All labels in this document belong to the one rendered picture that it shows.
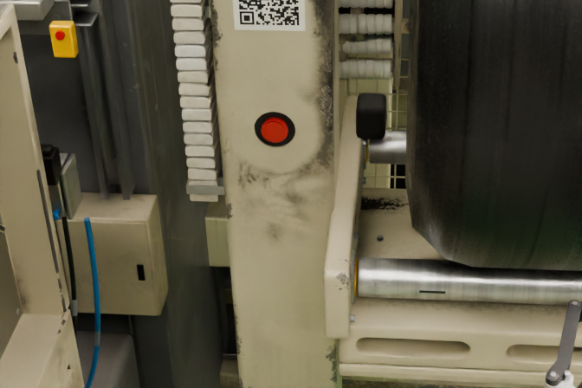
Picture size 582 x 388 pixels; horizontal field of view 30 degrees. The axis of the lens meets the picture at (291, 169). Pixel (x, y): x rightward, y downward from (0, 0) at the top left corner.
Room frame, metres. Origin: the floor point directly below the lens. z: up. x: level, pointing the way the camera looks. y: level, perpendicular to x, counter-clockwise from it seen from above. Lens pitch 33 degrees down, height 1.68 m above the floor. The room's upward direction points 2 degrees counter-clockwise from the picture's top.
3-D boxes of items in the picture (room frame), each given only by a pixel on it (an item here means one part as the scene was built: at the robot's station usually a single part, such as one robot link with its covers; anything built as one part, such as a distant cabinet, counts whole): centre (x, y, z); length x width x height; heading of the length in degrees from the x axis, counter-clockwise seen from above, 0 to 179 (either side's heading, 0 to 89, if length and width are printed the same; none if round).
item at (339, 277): (1.11, -0.07, 0.90); 0.40 x 0.03 x 0.10; 173
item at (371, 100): (1.21, -0.11, 0.97); 0.05 x 0.04 x 0.05; 173
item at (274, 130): (1.04, 0.02, 1.06); 0.03 x 0.02 x 0.03; 83
